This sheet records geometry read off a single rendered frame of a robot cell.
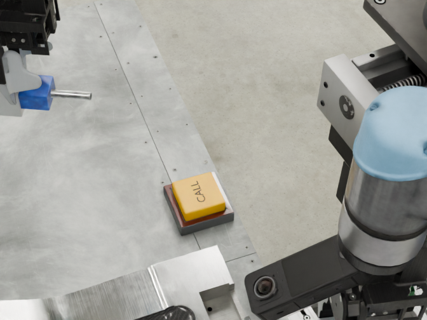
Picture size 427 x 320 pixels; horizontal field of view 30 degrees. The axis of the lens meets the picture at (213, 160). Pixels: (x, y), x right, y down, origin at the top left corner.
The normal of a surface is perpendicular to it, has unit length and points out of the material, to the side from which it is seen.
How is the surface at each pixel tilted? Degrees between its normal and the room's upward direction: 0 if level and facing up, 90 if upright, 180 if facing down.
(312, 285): 29
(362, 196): 90
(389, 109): 1
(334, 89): 90
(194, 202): 0
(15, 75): 79
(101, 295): 3
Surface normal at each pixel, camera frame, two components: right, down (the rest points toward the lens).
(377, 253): -0.35, 0.72
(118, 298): -0.04, -0.62
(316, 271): -0.46, -0.49
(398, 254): 0.18, 0.76
